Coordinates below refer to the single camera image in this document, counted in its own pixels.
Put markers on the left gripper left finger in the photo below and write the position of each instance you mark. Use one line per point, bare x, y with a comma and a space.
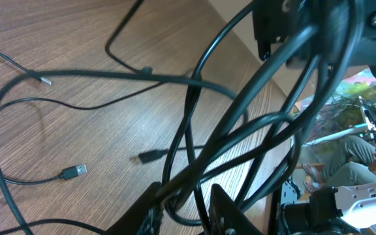
144, 217

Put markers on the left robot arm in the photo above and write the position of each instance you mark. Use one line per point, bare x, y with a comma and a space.
329, 36

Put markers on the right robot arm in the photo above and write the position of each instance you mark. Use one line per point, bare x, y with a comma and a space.
332, 210

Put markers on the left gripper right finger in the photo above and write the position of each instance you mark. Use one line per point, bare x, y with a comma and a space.
226, 218

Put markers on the seated person in background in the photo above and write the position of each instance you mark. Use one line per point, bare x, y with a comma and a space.
353, 163

